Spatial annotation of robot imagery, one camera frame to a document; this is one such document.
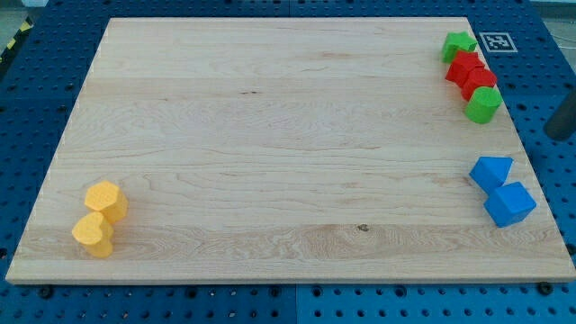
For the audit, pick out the blue triangle block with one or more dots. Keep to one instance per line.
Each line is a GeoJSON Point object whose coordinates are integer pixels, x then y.
{"type": "Point", "coordinates": [490, 173]}

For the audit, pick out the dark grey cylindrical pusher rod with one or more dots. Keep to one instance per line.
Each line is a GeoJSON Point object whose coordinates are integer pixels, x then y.
{"type": "Point", "coordinates": [561, 125]}

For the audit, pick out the green cylinder block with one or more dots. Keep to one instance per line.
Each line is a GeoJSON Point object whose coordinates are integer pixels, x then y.
{"type": "Point", "coordinates": [483, 104]}

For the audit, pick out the fiducial marker tag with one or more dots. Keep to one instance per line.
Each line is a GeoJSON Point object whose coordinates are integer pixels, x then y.
{"type": "Point", "coordinates": [498, 42]}

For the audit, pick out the yellow hexagon block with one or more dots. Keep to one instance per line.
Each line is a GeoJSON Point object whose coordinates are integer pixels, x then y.
{"type": "Point", "coordinates": [108, 199]}

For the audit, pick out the green star block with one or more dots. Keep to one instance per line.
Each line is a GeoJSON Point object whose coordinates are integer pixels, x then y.
{"type": "Point", "coordinates": [455, 41]}

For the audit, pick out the yellow heart block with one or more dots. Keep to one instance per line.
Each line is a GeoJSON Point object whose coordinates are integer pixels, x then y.
{"type": "Point", "coordinates": [94, 232]}

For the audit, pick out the red star block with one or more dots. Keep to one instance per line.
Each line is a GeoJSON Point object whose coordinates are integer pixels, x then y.
{"type": "Point", "coordinates": [463, 64]}

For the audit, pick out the wooden board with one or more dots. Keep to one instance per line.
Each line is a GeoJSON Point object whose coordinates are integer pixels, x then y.
{"type": "Point", "coordinates": [282, 151]}

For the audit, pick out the blue cube block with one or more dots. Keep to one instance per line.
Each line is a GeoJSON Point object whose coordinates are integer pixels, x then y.
{"type": "Point", "coordinates": [509, 204]}

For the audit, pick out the red circle block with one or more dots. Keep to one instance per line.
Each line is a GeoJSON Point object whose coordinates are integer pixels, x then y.
{"type": "Point", "coordinates": [477, 78]}

